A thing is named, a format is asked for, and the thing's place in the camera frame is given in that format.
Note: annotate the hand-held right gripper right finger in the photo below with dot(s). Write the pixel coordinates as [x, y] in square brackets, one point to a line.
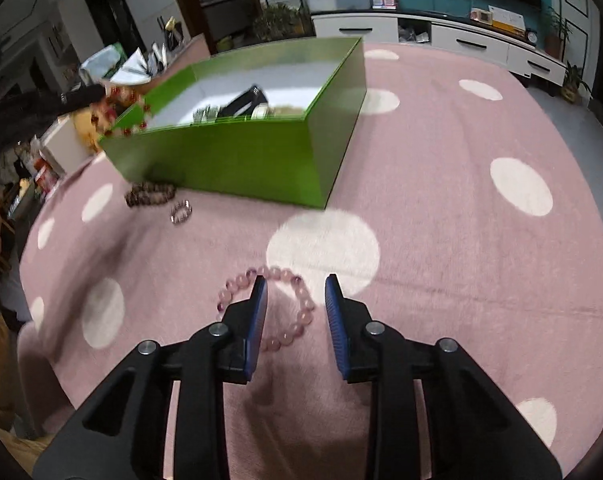
[335, 330]

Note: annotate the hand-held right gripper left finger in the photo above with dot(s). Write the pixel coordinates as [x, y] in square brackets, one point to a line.
[256, 330]

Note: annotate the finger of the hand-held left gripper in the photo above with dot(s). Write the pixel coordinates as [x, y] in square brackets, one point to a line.
[83, 97]

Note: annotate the silver bangle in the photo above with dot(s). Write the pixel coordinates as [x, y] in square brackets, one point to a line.
[206, 115]

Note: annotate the black wristband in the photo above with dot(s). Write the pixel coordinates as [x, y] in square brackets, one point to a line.
[241, 102]

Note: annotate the green cardboard box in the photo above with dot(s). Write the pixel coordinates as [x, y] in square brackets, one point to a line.
[231, 160]

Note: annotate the cream wrist watch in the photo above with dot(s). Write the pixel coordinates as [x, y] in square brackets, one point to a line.
[281, 111]

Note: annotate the white carton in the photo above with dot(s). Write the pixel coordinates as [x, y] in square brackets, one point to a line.
[66, 147]

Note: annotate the red can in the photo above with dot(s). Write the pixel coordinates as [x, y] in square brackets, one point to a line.
[46, 177]

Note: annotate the pink pen holder box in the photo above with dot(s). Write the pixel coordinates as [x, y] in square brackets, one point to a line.
[196, 50]

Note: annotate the bushy green houseplant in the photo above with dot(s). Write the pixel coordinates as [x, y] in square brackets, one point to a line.
[276, 22]

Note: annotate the person's yellow clothing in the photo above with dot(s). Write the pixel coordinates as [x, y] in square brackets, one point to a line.
[1, 370]

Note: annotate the white television cabinet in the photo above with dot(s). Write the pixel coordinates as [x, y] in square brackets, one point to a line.
[481, 42]

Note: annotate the small potted plant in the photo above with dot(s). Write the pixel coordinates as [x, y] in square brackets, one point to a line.
[575, 85]

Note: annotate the small pink clock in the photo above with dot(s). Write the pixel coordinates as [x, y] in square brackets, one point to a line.
[480, 15]

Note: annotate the black alarm clock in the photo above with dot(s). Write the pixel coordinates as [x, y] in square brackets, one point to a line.
[532, 36]

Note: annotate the desk calendar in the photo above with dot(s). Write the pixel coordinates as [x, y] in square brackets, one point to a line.
[506, 20]

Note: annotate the tall potted plant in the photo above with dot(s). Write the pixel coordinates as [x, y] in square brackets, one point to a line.
[556, 35]

